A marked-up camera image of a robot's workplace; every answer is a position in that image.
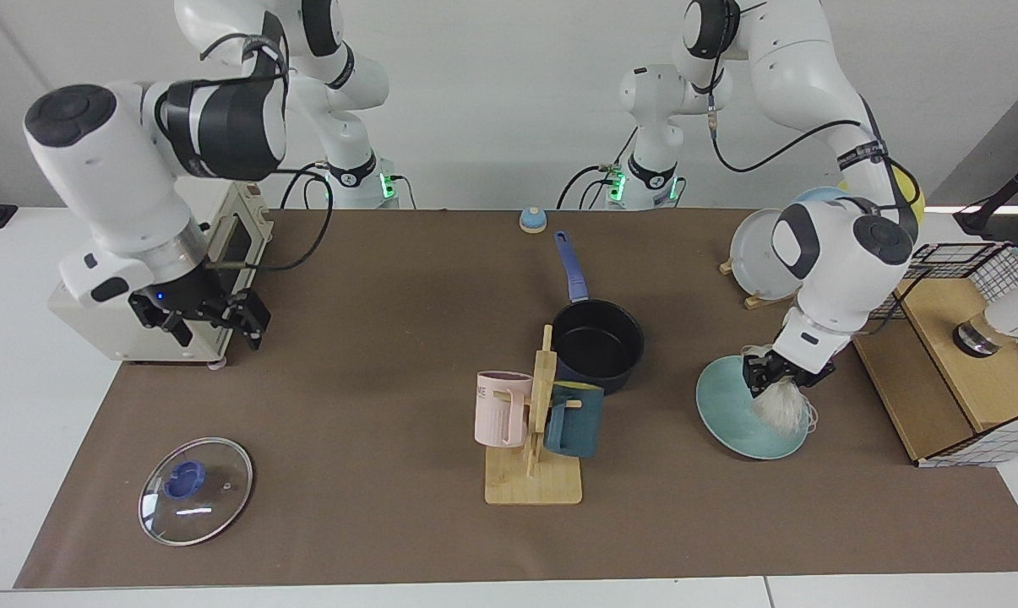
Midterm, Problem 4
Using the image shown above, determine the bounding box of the wooden plate rack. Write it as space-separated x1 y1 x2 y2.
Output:
720 258 801 311

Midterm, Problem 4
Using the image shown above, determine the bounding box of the wire basket with wooden floor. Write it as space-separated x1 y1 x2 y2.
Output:
847 242 1018 468

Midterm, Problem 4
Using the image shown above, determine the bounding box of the teal round plate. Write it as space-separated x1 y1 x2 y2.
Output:
695 355 812 461

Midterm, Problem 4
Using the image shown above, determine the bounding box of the light blue plate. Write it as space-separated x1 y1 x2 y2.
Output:
792 186 847 209

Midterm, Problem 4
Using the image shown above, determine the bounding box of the black angled stand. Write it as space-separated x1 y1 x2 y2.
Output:
953 148 1018 239

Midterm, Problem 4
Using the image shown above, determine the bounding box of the glass lid with blue knob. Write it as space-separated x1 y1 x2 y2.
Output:
138 437 253 547

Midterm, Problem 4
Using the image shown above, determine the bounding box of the dark blue cup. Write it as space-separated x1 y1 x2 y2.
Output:
544 380 605 459

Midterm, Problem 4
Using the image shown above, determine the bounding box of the pale toaster oven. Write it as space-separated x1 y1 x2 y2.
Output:
48 182 275 371

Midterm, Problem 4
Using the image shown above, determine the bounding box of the pink ribbed cup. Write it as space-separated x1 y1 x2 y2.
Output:
474 371 533 448

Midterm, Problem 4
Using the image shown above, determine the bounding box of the white vermicelli bundle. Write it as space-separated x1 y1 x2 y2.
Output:
741 342 819 436

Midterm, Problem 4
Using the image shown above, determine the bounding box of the brown table cloth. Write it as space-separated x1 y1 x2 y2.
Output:
13 209 1018 589

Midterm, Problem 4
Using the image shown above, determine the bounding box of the wooden cup stand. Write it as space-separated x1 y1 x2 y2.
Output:
484 324 584 506

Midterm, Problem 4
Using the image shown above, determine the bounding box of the grey plate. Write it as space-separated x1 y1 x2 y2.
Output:
729 208 805 301

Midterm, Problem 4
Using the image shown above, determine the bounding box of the yellow plate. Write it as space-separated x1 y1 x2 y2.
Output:
836 162 927 227

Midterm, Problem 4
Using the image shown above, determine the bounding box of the black pot with blue handle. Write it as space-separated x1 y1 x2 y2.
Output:
549 231 646 396

